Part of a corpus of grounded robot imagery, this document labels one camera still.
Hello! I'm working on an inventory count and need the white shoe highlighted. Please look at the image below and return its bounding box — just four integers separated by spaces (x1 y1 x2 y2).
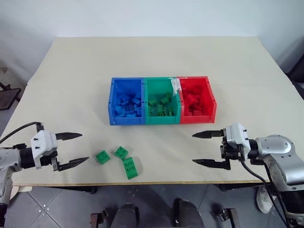
256 184 274 214

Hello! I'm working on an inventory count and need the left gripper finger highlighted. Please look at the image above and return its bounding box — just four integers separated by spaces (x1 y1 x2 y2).
51 156 90 172
55 132 83 142

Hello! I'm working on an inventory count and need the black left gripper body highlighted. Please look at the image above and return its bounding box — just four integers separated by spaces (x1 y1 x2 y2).
39 152 58 167

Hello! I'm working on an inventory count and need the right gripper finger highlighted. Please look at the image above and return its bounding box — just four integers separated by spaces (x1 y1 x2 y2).
192 158 232 171
192 130 226 139

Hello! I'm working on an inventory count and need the square green building block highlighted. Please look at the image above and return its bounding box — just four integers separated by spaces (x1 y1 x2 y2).
95 150 112 165

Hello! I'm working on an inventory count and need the green plastic bin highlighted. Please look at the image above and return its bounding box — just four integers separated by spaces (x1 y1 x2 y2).
143 76 181 125

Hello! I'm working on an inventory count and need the white crumpled label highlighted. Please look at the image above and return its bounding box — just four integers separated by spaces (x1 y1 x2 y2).
169 76 183 97

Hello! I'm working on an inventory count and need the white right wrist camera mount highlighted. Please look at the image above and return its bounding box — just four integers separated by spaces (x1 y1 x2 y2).
224 123 250 155

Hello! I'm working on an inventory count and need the blue plastic bin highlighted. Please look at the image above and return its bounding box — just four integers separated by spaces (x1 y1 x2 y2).
109 76 146 126

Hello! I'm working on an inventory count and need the rusty metal bracket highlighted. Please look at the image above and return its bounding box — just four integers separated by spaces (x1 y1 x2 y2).
90 207 113 228
210 207 241 228

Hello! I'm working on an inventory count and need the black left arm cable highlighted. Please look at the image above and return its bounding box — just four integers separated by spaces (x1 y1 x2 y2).
0 122 44 143

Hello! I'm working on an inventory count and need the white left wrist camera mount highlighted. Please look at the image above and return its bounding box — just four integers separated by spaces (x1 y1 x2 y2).
30 130 58 170

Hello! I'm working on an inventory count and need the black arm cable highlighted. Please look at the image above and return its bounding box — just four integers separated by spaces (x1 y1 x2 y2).
239 158 293 228
0 122 44 143

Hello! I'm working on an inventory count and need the red plastic bin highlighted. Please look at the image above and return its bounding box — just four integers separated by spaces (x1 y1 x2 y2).
176 76 218 125

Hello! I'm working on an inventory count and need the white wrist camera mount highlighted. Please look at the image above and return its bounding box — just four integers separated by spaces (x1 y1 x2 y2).
30 130 58 170
224 123 250 155

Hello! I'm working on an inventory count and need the dark rounded shape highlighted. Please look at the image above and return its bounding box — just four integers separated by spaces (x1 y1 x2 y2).
172 198 205 228
111 202 140 228

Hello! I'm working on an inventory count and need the black metal stand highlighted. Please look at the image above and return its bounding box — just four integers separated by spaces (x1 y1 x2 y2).
0 67 22 111

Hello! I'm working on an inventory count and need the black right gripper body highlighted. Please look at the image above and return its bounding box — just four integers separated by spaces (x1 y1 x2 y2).
219 135 245 164

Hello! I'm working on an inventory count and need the small green building block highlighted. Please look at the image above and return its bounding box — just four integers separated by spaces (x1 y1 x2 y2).
114 145 129 159

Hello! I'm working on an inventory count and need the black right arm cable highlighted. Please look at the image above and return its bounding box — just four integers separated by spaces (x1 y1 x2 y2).
239 158 293 228

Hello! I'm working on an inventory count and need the long curved green block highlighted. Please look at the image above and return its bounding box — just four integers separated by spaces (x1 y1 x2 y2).
122 156 140 181

